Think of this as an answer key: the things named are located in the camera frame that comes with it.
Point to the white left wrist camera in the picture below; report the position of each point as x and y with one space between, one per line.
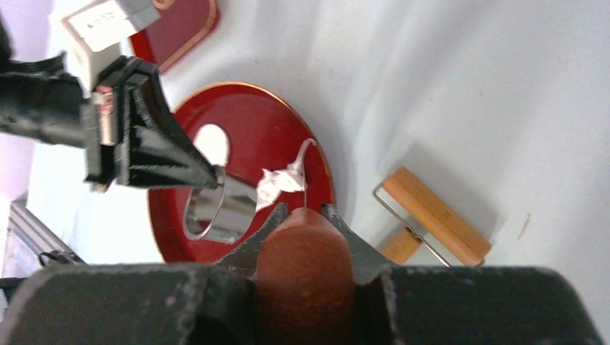
94 29

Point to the rectangular red tray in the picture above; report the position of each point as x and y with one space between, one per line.
182 25

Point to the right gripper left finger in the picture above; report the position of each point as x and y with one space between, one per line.
184 303

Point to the wooden dough roller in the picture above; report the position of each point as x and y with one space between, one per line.
445 224

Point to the round red plate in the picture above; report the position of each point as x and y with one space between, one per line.
264 133

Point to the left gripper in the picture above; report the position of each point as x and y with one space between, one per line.
128 133

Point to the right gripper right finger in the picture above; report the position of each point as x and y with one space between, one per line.
460 305

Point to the white dough ball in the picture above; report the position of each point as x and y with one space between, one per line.
291 179

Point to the small metal cup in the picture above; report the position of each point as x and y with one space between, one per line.
222 215

